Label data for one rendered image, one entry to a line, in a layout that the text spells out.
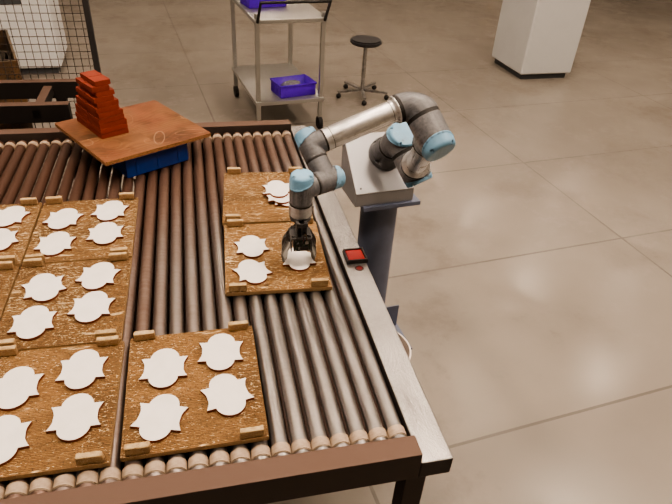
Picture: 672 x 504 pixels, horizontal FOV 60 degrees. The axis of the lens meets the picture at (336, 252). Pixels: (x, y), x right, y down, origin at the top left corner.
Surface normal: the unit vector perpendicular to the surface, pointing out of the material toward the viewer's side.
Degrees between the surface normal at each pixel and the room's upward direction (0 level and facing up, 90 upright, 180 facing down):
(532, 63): 90
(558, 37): 90
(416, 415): 0
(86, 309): 0
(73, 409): 0
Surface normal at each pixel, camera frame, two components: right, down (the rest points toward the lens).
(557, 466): 0.05, -0.82
